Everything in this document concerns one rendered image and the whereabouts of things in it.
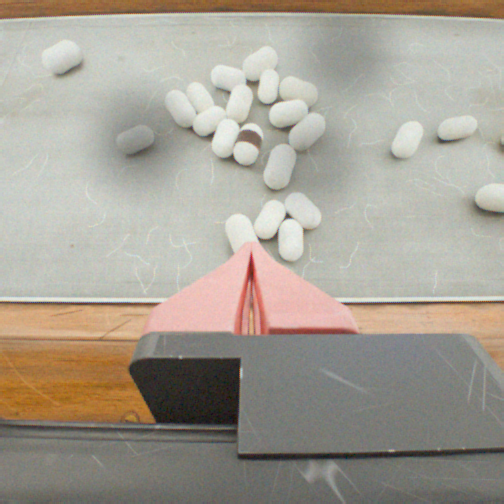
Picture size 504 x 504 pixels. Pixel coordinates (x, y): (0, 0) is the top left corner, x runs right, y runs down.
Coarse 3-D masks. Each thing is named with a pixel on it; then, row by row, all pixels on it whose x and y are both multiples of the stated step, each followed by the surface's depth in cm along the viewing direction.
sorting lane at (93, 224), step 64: (0, 64) 25; (128, 64) 25; (192, 64) 25; (320, 64) 25; (384, 64) 25; (448, 64) 25; (0, 128) 23; (64, 128) 23; (128, 128) 23; (192, 128) 23; (384, 128) 23; (0, 192) 22; (64, 192) 22; (128, 192) 22; (192, 192) 22; (256, 192) 22; (320, 192) 22; (384, 192) 22; (448, 192) 22; (0, 256) 20; (64, 256) 20; (128, 256) 20; (192, 256) 20; (320, 256) 20; (384, 256) 20; (448, 256) 20
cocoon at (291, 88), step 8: (288, 80) 22; (296, 80) 22; (280, 88) 23; (288, 88) 22; (296, 88) 22; (304, 88) 22; (312, 88) 22; (288, 96) 22; (296, 96) 22; (304, 96) 22; (312, 96) 22; (312, 104) 23
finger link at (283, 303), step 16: (256, 256) 10; (256, 272) 8; (272, 272) 8; (288, 272) 8; (256, 288) 8; (272, 288) 7; (288, 288) 7; (304, 288) 7; (256, 304) 11; (272, 304) 6; (288, 304) 6; (304, 304) 6; (320, 304) 6; (336, 304) 6; (256, 320) 11; (272, 320) 5; (288, 320) 5; (304, 320) 5; (320, 320) 5; (336, 320) 5; (352, 320) 5
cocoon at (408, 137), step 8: (400, 128) 22; (408, 128) 21; (416, 128) 21; (400, 136) 21; (408, 136) 21; (416, 136) 21; (392, 144) 22; (400, 144) 21; (408, 144) 21; (416, 144) 21; (400, 152) 21; (408, 152) 21
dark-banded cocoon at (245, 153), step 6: (246, 126) 21; (252, 126) 21; (258, 126) 21; (258, 132) 21; (240, 144) 20; (246, 144) 20; (234, 150) 21; (240, 150) 20; (246, 150) 20; (252, 150) 20; (234, 156) 21; (240, 156) 21; (246, 156) 21; (252, 156) 21; (240, 162) 21; (246, 162) 21; (252, 162) 21
